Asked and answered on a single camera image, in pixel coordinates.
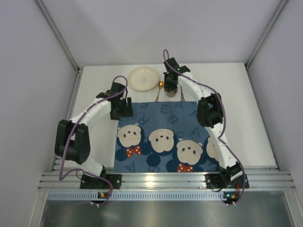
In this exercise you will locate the gold spoon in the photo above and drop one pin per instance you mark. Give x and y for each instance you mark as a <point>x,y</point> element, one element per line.
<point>160,87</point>

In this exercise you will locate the cream round plate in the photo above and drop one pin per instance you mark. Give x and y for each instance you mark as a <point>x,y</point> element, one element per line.
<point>143,79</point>

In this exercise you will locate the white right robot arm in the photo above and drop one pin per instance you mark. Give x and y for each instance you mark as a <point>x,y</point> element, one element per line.
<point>210,115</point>

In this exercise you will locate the left aluminium frame post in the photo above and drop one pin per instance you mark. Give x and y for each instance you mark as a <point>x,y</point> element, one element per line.
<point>56,32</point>

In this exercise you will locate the perforated cable duct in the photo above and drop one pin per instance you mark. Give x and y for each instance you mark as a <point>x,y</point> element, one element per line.
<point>142,196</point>

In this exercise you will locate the blue cartoon bear placemat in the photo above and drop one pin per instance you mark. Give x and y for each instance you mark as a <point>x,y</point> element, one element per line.
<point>164,137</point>

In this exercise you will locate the iridescent fork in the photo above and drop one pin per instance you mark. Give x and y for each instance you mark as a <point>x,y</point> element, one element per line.
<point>182,94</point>

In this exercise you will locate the aluminium frame post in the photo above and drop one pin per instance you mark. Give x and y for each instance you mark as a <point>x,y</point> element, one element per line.
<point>56,32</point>
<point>270,25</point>

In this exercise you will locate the right aluminium frame post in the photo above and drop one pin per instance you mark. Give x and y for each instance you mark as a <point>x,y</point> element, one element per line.
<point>270,25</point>

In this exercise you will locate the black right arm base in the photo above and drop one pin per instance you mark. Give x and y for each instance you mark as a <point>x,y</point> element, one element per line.
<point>219,181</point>

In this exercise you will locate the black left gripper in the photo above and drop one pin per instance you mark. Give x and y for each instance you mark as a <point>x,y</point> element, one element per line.
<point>121,113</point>

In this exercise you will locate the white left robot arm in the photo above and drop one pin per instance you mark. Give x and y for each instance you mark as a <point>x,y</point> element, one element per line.
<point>72,138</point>

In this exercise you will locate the aluminium mounting rail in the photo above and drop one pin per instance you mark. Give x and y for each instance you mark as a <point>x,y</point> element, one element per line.
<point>264,178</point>

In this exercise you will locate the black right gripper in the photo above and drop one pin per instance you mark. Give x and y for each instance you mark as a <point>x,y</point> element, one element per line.
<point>170,87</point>

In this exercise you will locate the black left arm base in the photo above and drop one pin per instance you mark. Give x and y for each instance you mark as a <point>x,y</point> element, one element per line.
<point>88,182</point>

